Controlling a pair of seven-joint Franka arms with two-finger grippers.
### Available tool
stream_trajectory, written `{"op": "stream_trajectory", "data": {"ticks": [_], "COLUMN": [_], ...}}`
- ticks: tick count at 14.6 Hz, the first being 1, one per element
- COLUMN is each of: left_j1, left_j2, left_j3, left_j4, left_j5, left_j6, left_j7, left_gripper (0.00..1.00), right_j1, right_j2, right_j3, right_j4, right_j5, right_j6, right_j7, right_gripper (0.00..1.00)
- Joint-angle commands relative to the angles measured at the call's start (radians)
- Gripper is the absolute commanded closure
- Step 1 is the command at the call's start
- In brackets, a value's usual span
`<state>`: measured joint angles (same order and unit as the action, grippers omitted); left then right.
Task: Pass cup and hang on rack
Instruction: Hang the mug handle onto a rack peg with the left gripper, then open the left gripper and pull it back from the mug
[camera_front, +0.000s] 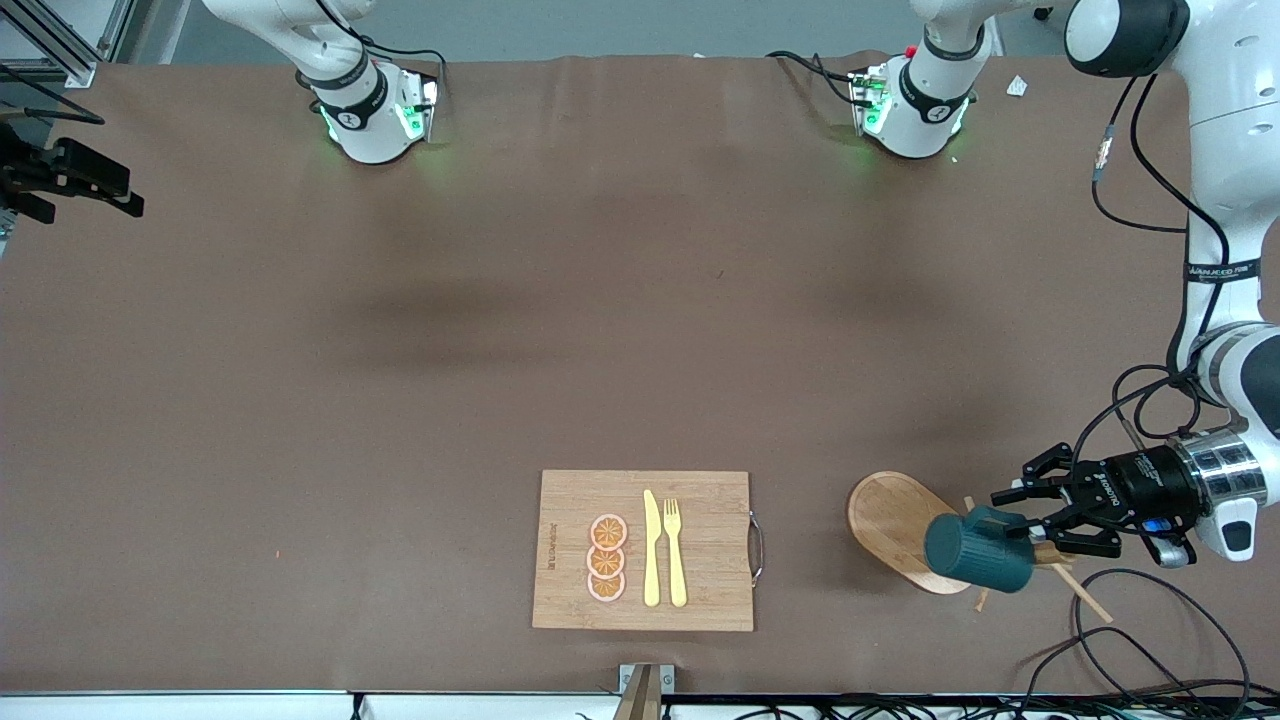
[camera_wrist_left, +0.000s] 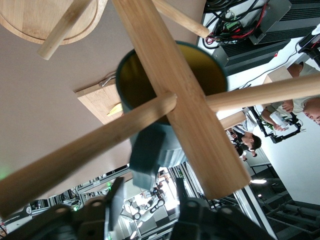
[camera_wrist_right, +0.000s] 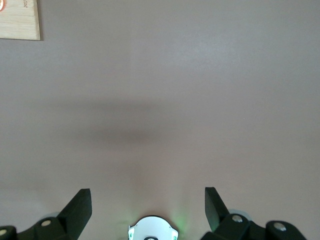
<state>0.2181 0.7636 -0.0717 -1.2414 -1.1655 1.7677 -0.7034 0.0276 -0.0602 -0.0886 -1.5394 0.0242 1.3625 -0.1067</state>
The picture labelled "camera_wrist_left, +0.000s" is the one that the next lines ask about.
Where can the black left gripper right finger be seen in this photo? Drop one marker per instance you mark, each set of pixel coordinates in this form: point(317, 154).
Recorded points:
point(212, 222)

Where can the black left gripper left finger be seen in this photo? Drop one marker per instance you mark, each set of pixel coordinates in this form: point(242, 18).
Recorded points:
point(75, 220)

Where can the dark green mug yellow inside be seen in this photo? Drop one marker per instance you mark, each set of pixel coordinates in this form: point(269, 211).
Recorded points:
point(147, 155)

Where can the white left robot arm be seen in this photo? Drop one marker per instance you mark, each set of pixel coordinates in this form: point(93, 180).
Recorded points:
point(22, 212)

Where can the wooden mug rack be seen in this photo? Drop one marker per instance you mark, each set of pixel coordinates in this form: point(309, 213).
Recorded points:
point(187, 112)

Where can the person with black hair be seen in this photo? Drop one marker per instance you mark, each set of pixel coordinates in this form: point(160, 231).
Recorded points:
point(253, 142)

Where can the yellow plastic knife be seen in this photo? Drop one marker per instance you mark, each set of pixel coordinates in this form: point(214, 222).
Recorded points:
point(116, 113)

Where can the white drink can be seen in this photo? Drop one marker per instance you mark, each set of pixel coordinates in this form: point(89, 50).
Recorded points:
point(278, 121)

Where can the person in white shirt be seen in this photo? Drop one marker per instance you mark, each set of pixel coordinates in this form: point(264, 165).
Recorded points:
point(300, 105)

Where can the brown cardboard box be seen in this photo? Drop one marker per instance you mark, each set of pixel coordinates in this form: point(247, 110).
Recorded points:
point(280, 75)

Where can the large black ribbed power supply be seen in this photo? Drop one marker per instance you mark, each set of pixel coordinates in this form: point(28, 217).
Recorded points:
point(245, 52)

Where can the small black ribbed power supply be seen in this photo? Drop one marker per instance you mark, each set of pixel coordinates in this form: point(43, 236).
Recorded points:
point(272, 17)

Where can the black camera rig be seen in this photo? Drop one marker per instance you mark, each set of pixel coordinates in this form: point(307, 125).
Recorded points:
point(285, 136)

